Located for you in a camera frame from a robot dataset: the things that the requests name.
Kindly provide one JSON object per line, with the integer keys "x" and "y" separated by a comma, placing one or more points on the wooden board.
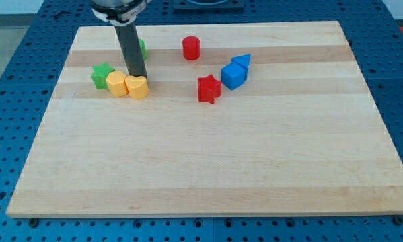
{"x": 301, "y": 137}

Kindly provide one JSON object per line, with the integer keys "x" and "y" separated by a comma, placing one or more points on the red star block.
{"x": 209, "y": 89}

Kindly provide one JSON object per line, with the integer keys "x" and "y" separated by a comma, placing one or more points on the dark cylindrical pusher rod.
{"x": 131, "y": 50}

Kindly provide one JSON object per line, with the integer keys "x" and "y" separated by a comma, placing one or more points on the red cylinder block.
{"x": 191, "y": 48}

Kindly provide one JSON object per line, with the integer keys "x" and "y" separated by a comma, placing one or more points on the yellow heart block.
{"x": 137, "y": 86}

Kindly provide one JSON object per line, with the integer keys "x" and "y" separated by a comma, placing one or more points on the yellow hexagon block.
{"x": 116, "y": 83}

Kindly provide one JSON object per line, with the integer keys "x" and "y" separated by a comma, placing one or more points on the green star block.
{"x": 99, "y": 75}

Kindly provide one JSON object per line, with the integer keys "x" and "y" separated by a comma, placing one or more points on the green block behind rod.
{"x": 143, "y": 49}

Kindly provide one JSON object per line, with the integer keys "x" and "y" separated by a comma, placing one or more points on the blue cube block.
{"x": 233, "y": 76}

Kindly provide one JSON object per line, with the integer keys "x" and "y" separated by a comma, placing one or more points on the blue triangle block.
{"x": 244, "y": 62}

